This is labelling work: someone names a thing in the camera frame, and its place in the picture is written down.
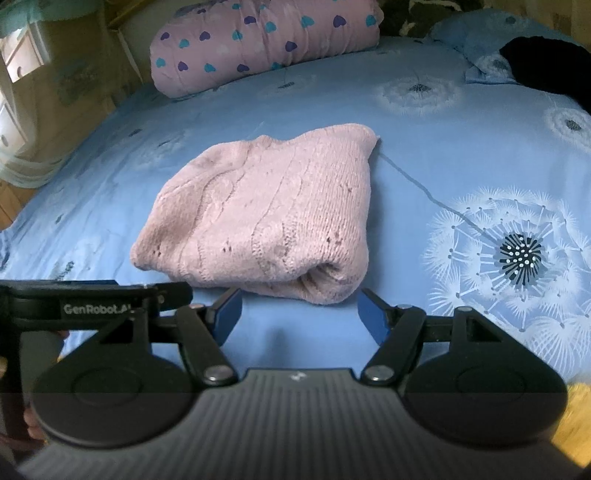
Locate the pink knit cardigan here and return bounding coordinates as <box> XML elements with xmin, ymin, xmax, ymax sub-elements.
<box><xmin>130</xmin><ymin>122</ymin><xmax>380</xmax><ymax>305</ymax></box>

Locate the blue dandelion print pillow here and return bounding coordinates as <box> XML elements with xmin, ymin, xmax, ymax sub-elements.
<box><xmin>427</xmin><ymin>11</ymin><xmax>591</xmax><ymax>86</ymax></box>

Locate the person's left hand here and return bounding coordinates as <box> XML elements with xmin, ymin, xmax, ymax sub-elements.
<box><xmin>23</xmin><ymin>408</ymin><xmax>44</xmax><ymax>448</ymax></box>

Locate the white drawer cabinet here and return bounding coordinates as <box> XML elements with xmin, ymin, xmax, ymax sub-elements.
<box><xmin>0</xmin><ymin>23</ymin><xmax>51</xmax><ymax>158</ymax></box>

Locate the pink heart print pillow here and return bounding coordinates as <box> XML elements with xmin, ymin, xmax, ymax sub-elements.
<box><xmin>150</xmin><ymin>0</ymin><xmax>384</xmax><ymax>99</ymax></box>

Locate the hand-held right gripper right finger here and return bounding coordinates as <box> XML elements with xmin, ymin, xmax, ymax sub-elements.
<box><xmin>358</xmin><ymin>288</ymin><xmax>502</xmax><ymax>385</ymax></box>

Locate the sheer floral curtain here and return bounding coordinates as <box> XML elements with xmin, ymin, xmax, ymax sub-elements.
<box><xmin>0</xmin><ymin>0</ymin><xmax>139</xmax><ymax>188</ymax></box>

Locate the blue dandelion print bed sheet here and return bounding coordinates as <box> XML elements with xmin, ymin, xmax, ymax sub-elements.
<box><xmin>0</xmin><ymin>34</ymin><xmax>591</xmax><ymax>384</ymax></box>

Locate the black cloth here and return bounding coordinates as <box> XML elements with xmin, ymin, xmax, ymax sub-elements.
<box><xmin>501</xmin><ymin>36</ymin><xmax>591</xmax><ymax>116</ymax></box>

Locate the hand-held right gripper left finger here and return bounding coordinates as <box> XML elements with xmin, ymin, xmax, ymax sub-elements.
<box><xmin>98</xmin><ymin>288</ymin><xmax>243</xmax><ymax>385</ymax></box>

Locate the camouflage cloth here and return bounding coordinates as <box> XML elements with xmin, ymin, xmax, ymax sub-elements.
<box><xmin>379</xmin><ymin>0</ymin><xmax>481</xmax><ymax>38</ymax></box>

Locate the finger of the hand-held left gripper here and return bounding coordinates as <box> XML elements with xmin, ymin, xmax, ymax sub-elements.
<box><xmin>154</xmin><ymin>281</ymin><xmax>193</xmax><ymax>318</ymax></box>

